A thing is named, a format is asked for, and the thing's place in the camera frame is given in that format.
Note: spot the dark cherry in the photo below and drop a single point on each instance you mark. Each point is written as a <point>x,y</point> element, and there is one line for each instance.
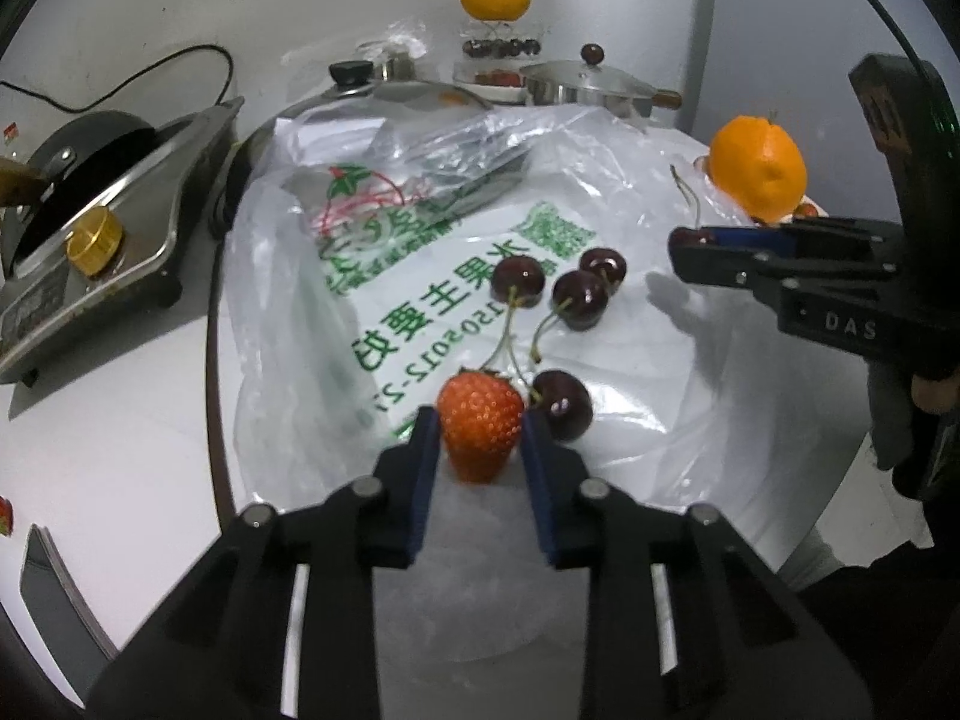
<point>564,402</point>
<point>695,235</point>
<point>607,264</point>
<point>518,282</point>
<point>578,301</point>

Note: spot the steel induction cooker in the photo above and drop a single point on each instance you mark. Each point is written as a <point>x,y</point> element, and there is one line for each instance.
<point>122,250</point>

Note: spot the black wok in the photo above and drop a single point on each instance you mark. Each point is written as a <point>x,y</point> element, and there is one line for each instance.
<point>76,163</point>

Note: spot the red strawberry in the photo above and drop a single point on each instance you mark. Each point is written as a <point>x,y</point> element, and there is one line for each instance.
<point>481,417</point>

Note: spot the small steel saucepan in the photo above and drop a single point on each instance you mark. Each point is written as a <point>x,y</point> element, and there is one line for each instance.
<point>589,82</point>

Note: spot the steel wok lid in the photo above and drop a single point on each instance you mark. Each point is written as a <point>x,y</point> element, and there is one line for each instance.
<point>359,92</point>

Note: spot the white round plate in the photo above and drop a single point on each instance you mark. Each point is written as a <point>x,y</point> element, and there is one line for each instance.
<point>762,213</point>

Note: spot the large orange on plate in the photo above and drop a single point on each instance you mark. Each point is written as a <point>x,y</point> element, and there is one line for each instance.
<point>756,159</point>

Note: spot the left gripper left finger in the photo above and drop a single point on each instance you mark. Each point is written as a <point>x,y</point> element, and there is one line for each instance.
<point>215,646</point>

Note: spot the stray strawberry on counter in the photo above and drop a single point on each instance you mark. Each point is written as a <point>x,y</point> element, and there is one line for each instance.
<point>6,518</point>

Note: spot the printed clear plastic bag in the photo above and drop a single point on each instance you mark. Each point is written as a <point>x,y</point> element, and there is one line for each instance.
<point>358,277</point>

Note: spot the white saucer under jar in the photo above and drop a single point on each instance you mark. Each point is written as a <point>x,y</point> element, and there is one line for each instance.
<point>487,90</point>

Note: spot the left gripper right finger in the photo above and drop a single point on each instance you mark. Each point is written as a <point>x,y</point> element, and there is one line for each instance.
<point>684,619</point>

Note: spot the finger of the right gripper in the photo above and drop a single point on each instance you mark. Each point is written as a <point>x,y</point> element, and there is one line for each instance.
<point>843,244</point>
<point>737,258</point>

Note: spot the steel cup in plastic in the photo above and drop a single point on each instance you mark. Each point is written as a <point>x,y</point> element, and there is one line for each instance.
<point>394,66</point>

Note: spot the glass jar with cherries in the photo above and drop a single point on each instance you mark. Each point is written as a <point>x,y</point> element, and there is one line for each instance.
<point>492,53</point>

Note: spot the strawberry on plate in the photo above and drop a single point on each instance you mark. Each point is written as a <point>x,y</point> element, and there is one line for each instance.
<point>806,211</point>

